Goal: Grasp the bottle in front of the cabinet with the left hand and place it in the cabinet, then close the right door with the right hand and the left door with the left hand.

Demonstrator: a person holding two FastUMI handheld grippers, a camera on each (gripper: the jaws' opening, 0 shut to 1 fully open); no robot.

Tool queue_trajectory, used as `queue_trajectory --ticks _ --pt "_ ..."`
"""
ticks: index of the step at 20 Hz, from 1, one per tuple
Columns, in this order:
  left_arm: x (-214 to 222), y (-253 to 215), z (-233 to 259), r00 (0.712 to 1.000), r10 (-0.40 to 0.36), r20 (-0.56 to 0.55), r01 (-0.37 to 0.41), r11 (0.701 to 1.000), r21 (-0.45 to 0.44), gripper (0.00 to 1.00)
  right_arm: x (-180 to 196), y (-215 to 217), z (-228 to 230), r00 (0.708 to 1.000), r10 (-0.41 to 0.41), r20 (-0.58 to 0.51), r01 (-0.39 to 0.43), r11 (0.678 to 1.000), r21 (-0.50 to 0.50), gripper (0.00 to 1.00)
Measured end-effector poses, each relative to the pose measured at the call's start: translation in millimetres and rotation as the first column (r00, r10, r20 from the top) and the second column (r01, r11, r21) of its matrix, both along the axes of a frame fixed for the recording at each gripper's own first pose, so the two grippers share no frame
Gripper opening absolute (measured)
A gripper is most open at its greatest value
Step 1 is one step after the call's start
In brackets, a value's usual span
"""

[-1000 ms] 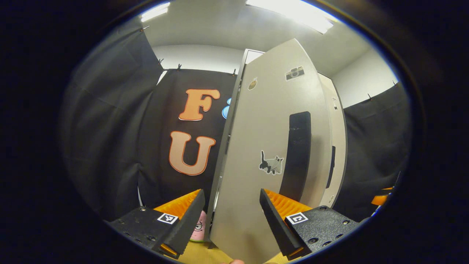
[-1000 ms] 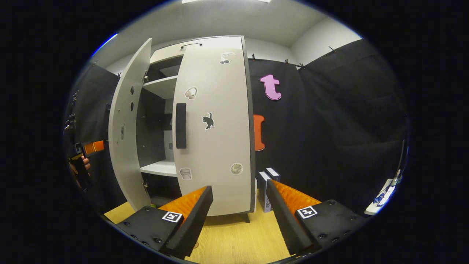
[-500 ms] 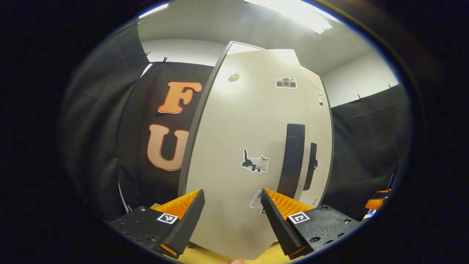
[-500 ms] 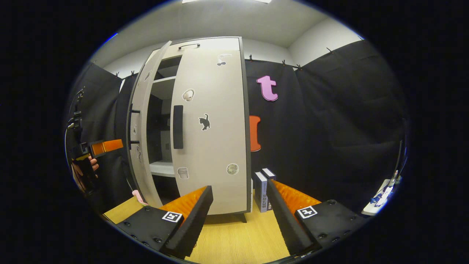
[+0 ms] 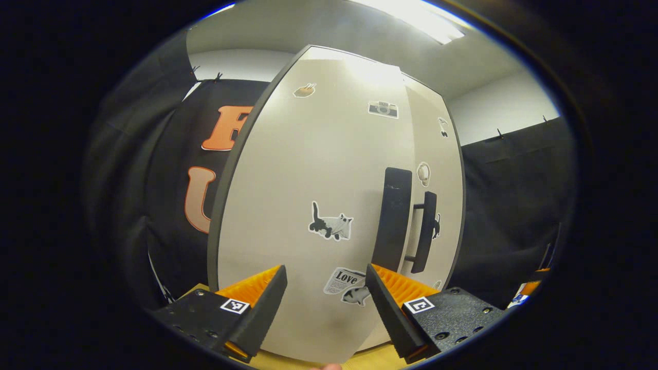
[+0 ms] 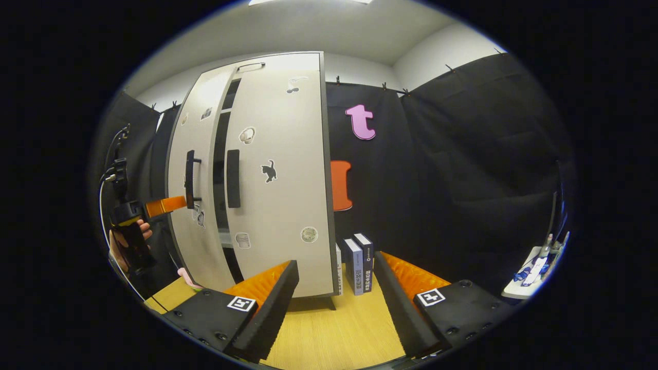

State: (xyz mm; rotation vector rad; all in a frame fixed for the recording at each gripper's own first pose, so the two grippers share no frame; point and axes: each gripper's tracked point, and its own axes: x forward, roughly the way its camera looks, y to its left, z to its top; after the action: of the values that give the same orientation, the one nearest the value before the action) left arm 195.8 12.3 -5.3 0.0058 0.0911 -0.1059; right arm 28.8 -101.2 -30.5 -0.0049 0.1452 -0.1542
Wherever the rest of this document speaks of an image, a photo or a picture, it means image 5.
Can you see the black backdrop cloth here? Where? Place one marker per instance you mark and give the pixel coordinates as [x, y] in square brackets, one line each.
[154, 205]
[514, 205]

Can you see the white cabinet door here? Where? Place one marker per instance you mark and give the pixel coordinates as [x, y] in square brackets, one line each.
[444, 205]
[308, 169]

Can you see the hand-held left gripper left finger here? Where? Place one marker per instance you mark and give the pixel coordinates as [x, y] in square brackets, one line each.
[262, 318]

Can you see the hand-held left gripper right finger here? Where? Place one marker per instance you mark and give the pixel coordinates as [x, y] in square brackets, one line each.
[390, 318]

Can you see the ceiling light panel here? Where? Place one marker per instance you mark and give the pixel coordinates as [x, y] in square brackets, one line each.
[421, 18]

